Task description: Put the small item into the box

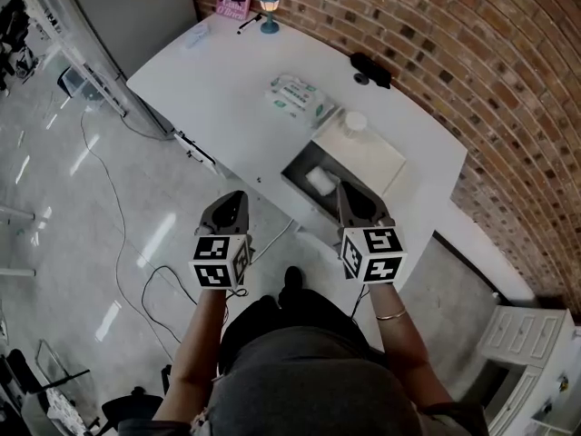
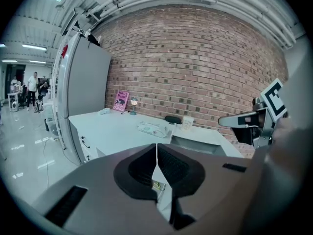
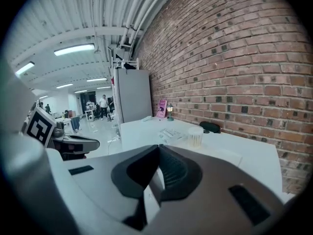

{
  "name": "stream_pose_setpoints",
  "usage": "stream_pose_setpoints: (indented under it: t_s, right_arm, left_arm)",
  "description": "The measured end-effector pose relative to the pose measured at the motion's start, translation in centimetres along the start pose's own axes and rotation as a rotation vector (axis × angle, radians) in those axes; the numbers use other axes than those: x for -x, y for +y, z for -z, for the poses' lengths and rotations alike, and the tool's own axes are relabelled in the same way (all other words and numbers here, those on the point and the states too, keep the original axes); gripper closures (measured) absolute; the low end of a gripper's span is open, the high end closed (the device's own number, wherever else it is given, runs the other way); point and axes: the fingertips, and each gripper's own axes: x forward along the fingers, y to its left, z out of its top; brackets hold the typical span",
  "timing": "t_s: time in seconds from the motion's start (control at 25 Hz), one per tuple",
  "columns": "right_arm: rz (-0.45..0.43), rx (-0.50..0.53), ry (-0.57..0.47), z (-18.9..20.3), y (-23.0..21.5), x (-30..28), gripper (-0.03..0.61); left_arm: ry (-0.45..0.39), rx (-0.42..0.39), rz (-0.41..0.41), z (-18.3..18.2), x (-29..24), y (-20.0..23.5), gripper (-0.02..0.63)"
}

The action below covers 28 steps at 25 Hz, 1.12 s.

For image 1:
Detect short white cable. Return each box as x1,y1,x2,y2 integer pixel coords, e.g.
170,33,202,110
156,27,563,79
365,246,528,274
251,218,296,265

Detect person's right forearm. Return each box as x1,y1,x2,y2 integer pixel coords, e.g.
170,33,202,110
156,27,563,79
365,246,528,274
368,283,455,411

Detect clear plastic jar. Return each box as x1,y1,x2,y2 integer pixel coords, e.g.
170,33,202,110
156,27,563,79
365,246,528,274
343,110,369,138

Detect small blue lamp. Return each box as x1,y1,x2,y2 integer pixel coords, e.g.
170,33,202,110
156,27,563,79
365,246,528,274
259,0,281,35

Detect person's black trousers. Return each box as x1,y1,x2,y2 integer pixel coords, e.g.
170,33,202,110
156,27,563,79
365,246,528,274
220,288,387,372

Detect white cardboard box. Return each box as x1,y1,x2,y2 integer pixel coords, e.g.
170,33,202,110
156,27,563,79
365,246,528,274
280,106,408,224

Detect white desk with drawers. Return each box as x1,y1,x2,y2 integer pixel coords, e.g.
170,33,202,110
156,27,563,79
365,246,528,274
125,10,469,299

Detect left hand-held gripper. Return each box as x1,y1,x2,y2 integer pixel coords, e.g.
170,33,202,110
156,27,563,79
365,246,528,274
187,190,254,292

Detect white green wet wipes pack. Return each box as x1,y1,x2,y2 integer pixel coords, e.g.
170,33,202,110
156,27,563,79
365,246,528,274
265,74,335,129

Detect white shelf rack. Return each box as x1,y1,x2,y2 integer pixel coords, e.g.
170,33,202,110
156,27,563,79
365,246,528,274
8,0,128,117

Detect small white pouch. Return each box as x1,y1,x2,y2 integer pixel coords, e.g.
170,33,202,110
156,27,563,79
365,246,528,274
183,22,211,50

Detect black case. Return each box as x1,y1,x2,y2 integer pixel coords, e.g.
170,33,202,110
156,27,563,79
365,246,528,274
349,52,392,90

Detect black office chair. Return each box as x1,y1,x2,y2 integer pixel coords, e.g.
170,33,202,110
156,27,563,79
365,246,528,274
100,365,173,426

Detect white desk drawer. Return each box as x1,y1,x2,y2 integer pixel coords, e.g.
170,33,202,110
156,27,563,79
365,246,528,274
174,129,218,175

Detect thin gold bracelet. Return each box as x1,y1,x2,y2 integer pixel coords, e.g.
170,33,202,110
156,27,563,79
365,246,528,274
375,305,408,322

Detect patterned white cloth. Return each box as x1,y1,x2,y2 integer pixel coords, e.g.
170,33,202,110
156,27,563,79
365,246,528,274
44,386,87,433

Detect long white floor cable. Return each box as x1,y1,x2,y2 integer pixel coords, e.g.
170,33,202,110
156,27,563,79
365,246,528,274
80,111,176,349

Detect black metal frame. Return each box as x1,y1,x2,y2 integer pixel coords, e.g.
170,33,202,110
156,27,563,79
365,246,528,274
35,338,92,390

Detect person's left forearm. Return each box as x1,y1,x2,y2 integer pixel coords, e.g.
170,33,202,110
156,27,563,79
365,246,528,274
153,286,228,424

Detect grey metal cabinet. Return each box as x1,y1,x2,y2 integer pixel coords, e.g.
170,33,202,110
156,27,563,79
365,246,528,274
61,0,199,140

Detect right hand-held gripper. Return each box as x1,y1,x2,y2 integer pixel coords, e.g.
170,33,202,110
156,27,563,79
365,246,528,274
336,180,409,285

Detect black pen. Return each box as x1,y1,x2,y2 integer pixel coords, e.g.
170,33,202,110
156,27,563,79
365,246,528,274
236,13,263,35

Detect white table frame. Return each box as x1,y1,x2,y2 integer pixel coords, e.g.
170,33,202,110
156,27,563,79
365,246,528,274
0,202,37,279

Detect person's grey shirt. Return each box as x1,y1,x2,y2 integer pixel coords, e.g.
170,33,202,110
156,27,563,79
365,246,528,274
117,327,489,436

